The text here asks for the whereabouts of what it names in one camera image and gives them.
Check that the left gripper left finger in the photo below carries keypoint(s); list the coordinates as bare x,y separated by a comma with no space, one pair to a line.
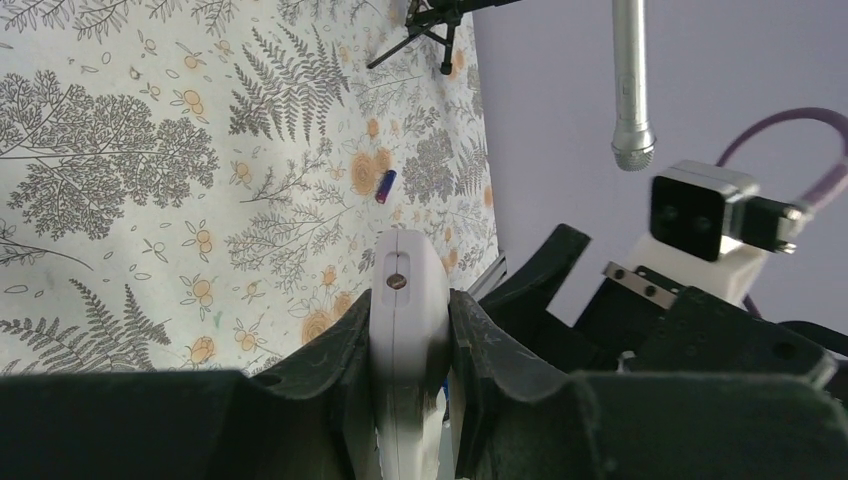
307,417

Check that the white remote control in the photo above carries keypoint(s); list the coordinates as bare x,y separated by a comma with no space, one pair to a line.
409,353

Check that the black tripod mic stand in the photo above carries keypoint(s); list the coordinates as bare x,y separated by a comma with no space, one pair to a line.
437,20

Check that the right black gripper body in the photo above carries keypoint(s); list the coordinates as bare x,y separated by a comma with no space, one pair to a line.
668,326

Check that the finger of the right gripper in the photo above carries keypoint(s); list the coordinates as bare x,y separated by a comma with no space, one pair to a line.
519,306

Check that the purple blue battery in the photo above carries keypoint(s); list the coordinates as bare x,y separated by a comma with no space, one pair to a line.
385,186

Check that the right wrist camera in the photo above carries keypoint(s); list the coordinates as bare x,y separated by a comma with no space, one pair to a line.
710,227

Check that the floral table mat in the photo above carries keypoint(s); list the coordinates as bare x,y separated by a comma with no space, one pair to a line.
191,184

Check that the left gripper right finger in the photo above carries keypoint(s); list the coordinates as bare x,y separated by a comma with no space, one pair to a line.
514,416

